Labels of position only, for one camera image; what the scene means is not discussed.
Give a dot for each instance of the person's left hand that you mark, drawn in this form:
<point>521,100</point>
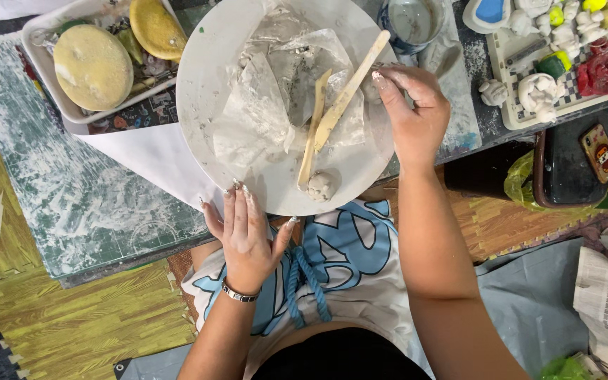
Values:
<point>243,248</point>

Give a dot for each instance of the person's right hand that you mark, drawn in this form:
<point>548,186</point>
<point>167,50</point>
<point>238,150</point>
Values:
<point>420,121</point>

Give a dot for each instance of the small grey clay lump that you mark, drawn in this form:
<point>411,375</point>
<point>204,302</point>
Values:
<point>371,91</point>

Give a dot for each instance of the grey smeared cloth mat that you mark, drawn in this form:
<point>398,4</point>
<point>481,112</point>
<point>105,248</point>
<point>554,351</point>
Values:
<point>457,100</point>

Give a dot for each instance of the long wooden modelling tool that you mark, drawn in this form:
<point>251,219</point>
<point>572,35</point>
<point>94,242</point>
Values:
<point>349,92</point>

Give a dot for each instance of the small white clay figure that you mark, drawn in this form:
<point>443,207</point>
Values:
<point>493,93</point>

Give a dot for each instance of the checkered cream tray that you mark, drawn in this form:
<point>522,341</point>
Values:
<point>512,113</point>

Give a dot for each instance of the blue white water cup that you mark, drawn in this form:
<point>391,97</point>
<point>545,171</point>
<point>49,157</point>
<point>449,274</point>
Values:
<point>412,24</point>

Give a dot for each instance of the grey clay ball figure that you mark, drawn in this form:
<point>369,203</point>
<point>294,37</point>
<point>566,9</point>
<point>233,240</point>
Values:
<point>321,186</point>

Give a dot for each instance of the curved wooden modelling tool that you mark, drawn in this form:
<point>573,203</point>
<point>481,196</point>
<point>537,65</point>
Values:
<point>312,137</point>

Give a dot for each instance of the white and blue shorts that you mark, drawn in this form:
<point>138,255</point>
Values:
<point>357,264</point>

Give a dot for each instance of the yellow-green plastic bag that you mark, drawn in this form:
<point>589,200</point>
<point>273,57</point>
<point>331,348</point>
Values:
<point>520,182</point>

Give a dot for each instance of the white paper sheet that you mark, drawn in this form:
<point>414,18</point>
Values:
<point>161,158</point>

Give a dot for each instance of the large white clay figure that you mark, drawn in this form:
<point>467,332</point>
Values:
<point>539,95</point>

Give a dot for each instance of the grey metal tool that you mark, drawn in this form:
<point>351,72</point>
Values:
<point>526,53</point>

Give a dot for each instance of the white dish with blue inside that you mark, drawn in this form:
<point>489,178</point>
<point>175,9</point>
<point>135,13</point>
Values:
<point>488,13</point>

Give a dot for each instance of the crumpled clear plastic sheet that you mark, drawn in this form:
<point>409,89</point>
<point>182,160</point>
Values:
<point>262,105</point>

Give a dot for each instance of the green yellow clay figure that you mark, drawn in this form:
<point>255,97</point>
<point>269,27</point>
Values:
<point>553,64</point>

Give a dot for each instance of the black shirt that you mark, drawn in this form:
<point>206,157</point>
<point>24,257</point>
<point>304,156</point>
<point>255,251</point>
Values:
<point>341,356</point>

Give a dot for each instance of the black box with brown rim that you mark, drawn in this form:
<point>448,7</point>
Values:
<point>562,163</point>

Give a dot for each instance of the white round turntable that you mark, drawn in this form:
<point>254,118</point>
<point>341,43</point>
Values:
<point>203,89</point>

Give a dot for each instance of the patterned sticker sheet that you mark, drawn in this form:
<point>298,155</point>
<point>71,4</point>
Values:
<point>135,113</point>

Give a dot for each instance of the cluster of white clay figurines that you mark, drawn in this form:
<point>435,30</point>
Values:
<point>568,26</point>

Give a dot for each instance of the green cutting mat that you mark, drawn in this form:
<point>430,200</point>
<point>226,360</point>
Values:
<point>72,195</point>

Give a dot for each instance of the phone with cartoon case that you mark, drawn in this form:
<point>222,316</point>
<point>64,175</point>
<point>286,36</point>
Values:
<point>599,153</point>

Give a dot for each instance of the red clay figure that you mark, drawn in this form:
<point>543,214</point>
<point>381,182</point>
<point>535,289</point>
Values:
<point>605,73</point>

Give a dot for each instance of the grey tarp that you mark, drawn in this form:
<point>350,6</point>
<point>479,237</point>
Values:
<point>531,301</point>

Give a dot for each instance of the round yellow sponge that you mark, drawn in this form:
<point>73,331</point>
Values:
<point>93,67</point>

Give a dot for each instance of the oval yellow sponge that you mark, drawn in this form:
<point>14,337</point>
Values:
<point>156,29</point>

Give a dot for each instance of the white plastic tray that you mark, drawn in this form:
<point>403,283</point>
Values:
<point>40,63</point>

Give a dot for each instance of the bright green plastic bag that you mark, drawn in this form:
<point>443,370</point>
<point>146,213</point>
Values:
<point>565,369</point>

